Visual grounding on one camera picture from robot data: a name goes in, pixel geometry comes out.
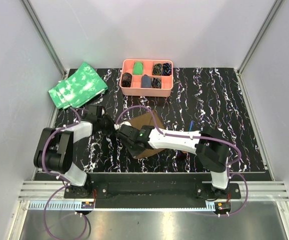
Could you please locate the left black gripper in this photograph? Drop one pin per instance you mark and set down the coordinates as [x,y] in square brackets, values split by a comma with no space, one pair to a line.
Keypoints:
[111,129]

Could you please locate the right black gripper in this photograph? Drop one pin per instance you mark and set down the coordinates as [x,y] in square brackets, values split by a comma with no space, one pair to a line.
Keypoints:
[134,153]

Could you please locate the brown cloth napkin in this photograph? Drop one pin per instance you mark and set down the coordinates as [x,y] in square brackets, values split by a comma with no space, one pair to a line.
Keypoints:
[138,122]

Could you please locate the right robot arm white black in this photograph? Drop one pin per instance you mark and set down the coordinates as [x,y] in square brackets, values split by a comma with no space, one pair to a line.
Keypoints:
[212,153]

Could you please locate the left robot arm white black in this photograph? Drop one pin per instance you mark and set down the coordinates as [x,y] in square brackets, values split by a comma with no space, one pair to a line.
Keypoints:
[54,152]

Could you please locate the green white patterned cloth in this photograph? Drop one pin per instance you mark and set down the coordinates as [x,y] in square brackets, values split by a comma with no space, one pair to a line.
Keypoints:
[82,86]

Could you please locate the dark brown rolled cloth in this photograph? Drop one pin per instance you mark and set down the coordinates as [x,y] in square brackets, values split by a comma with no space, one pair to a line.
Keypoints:
[126,80]

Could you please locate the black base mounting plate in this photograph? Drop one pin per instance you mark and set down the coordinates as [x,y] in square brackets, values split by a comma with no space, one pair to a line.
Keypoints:
[153,191]

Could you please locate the blue grey rolled cloth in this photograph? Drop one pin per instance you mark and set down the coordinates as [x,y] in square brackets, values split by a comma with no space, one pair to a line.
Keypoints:
[146,81]

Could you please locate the black patterned rolled cloth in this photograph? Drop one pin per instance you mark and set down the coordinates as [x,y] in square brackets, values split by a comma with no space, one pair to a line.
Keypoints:
[156,83]

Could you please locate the green rolled cloth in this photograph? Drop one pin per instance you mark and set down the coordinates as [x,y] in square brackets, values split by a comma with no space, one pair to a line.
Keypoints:
[138,68]

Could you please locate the pink compartment tray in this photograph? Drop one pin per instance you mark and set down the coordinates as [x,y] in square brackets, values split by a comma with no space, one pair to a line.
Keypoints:
[136,90]

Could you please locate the black multicolour rolled cloth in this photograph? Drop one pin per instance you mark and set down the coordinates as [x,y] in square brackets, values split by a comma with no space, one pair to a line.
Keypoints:
[157,69]

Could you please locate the black blue rolled cloth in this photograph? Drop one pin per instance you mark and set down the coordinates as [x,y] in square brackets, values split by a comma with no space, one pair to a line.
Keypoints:
[166,69]

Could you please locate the black marble pattern mat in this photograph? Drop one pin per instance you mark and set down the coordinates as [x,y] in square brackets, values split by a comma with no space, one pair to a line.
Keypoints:
[208,96]

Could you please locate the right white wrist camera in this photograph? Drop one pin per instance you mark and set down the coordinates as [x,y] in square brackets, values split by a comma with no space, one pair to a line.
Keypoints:
[117,126]

